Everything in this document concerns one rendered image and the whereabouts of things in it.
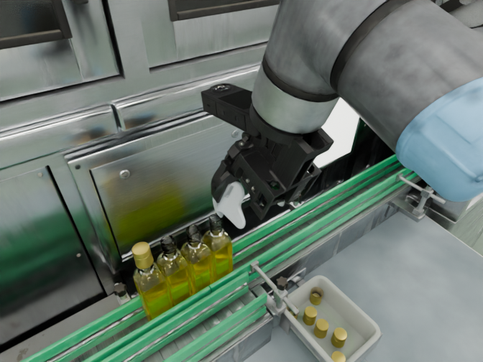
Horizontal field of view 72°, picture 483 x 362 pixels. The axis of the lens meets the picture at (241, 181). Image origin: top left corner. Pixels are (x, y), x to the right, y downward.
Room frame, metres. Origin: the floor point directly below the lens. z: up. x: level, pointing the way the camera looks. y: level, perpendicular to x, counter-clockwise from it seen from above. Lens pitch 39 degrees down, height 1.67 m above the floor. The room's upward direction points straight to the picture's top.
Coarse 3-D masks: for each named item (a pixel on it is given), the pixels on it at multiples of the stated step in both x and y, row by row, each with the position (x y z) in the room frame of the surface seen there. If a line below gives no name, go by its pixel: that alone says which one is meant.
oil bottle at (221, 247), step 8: (208, 232) 0.53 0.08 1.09; (224, 232) 0.53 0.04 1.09; (208, 240) 0.51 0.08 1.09; (216, 240) 0.50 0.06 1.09; (224, 240) 0.51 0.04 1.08; (216, 248) 0.49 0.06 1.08; (224, 248) 0.50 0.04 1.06; (216, 256) 0.49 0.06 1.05; (224, 256) 0.50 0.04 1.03; (232, 256) 0.52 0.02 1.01; (216, 264) 0.49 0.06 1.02; (224, 264) 0.50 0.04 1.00; (232, 264) 0.52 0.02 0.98; (216, 272) 0.49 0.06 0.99; (224, 272) 0.50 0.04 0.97; (216, 280) 0.49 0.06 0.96
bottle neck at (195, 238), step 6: (186, 228) 0.49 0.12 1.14; (192, 228) 0.50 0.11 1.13; (198, 228) 0.49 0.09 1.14; (186, 234) 0.49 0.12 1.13; (192, 234) 0.48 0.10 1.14; (198, 234) 0.48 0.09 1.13; (192, 240) 0.48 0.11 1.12; (198, 240) 0.48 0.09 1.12; (192, 246) 0.48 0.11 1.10; (198, 246) 0.48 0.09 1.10
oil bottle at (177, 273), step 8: (176, 248) 0.48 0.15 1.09; (160, 256) 0.46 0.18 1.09; (184, 256) 0.46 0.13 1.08; (160, 264) 0.44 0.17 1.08; (168, 264) 0.44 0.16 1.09; (176, 264) 0.44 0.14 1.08; (184, 264) 0.45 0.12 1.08; (168, 272) 0.43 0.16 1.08; (176, 272) 0.43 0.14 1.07; (184, 272) 0.44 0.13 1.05; (168, 280) 0.42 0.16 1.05; (176, 280) 0.43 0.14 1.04; (184, 280) 0.44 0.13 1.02; (168, 288) 0.42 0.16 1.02; (176, 288) 0.43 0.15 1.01; (184, 288) 0.44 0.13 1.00; (176, 296) 0.43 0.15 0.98; (184, 296) 0.44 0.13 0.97; (176, 304) 0.43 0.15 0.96
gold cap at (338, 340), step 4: (336, 328) 0.44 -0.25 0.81; (340, 328) 0.44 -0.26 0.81; (336, 332) 0.43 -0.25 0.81; (340, 332) 0.43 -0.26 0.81; (344, 332) 0.43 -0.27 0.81; (332, 336) 0.43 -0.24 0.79; (336, 336) 0.42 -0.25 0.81; (340, 336) 0.42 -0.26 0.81; (344, 336) 0.42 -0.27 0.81; (332, 340) 0.42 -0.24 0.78; (336, 340) 0.41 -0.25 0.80; (340, 340) 0.41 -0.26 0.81; (344, 340) 0.41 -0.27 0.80; (336, 344) 0.41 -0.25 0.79; (340, 344) 0.41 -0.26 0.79
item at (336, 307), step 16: (304, 288) 0.54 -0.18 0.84; (336, 288) 0.54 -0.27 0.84; (304, 304) 0.54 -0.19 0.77; (320, 304) 0.54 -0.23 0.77; (336, 304) 0.52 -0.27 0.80; (352, 304) 0.49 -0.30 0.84; (336, 320) 0.48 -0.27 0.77; (352, 320) 0.47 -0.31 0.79; (368, 320) 0.45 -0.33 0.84; (304, 336) 0.41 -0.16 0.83; (352, 336) 0.44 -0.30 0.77; (368, 336) 0.43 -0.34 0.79; (320, 352) 0.37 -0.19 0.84; (352, 352) 0.40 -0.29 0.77
